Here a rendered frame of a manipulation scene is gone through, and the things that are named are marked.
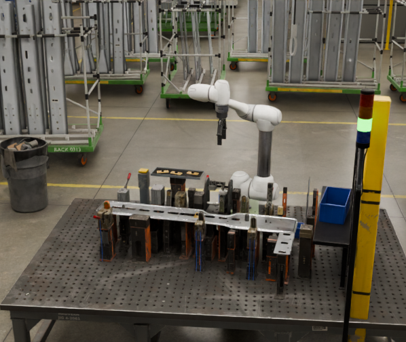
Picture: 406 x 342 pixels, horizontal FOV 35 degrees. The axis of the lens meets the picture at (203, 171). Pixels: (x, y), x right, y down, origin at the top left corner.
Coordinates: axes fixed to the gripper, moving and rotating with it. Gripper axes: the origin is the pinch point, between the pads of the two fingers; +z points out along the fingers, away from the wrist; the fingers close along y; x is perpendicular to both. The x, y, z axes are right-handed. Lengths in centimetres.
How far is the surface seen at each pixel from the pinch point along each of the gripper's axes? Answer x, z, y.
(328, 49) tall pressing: 36, 61, -703
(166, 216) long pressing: -31, 46, 32
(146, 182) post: -57, 38, -5
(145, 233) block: -41, 53, 46
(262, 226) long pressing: 34, 46, 33
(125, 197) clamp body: -67, 43, 13
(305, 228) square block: 62, 40, 40
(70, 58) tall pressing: -414, 84, -642
